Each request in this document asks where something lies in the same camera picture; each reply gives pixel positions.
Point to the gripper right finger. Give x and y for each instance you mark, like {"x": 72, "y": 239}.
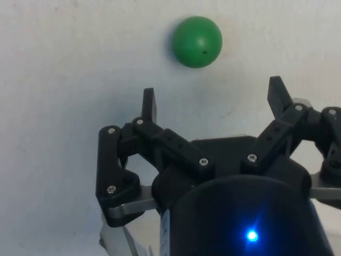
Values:
{"x": 277, "y": 133}

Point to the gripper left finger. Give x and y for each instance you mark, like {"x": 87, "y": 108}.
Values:
{"x": 175, "y": 144}

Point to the green ball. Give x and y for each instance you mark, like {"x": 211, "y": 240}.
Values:
{"x": 197, "y": 41}

